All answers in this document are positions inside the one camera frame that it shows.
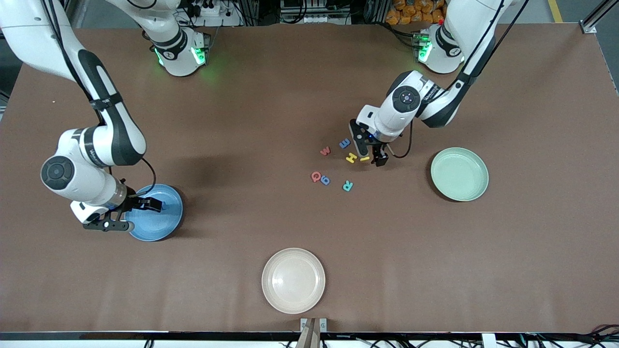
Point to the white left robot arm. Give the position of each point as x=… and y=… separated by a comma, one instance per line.
x=387, y=118

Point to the white power strip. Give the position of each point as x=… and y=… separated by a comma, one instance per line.
x=220, y=20

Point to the pile of orange objects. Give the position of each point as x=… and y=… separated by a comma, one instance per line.
x=406, y=12

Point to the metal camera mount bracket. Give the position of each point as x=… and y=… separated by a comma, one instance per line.
x=313, y=333

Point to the red lowercase foam letter w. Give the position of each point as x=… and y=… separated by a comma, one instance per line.
x=325, y=151

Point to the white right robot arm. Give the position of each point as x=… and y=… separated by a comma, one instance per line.
x=92, y=188

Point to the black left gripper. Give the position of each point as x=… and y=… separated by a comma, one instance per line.
x=380, y=153

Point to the yellow uppercase foam letter H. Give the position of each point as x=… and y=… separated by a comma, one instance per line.
x=351, y=158

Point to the red uppercase foam letter Q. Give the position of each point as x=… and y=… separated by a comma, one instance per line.
x=313, y=175

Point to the blue lowercase foam letter q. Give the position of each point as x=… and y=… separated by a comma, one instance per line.
x=328, y=180

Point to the teal foam letter R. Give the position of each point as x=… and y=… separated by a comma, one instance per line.
x=346, y=186

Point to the blue plate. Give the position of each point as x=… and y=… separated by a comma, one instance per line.
x=154, y=227

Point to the green plate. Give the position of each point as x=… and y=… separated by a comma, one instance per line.
x=459, y=174

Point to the beige plate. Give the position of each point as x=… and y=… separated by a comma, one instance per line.
x=293, y=280

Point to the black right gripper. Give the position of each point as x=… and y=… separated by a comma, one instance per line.
x=136, y=201

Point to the blue foam letter E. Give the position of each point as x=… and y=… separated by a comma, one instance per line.
x=344, y=143

